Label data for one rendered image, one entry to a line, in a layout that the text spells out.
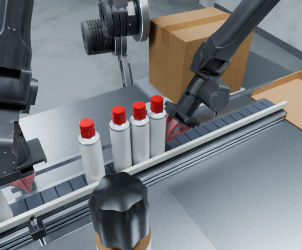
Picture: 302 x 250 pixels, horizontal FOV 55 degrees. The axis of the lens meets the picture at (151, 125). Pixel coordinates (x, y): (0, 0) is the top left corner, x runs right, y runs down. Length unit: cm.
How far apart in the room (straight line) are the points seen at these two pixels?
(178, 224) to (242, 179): 28
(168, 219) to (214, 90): 33
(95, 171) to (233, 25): 48
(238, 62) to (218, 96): 45
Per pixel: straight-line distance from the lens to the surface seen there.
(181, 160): 85
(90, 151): 69
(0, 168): 48
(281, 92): 133
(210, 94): 72
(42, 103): 278
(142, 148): 76
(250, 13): 69
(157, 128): 75
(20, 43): 46
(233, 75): 117
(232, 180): 89
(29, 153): 58
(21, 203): 82
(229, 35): 72
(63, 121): 111
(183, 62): 98
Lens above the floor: 149
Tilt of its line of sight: 39 degrees down
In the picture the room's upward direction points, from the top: straight up
